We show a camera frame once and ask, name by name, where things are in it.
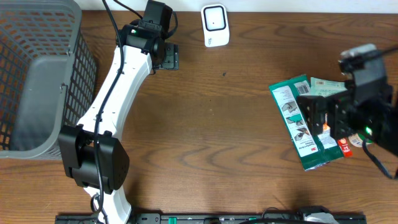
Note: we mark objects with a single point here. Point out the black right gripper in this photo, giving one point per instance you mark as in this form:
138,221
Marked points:
328,105

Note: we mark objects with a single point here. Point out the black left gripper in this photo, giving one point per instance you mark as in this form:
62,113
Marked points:
173,60

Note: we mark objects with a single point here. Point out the mint green wipes pack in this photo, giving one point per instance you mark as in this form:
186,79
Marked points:
320,87

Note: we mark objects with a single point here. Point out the orange Kleenex tissue pack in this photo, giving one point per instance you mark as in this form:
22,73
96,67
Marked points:
325,124

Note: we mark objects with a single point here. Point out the red narrow packet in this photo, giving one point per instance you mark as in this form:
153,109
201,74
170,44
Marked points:
344,146

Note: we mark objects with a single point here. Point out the green lid jar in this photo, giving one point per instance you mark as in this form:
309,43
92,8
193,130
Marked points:
356,140

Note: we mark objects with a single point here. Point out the green white 3M glove package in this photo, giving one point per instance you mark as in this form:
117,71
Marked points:
313,151

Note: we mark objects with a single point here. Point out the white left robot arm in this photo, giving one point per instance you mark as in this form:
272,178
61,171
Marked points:
91,150

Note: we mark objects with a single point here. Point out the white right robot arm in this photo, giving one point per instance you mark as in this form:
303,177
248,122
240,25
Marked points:
364,107

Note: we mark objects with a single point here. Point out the grey plastic mesh basket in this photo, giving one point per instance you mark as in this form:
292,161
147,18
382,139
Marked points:
48,76

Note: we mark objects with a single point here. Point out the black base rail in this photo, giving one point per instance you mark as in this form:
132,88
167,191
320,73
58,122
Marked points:
272,216

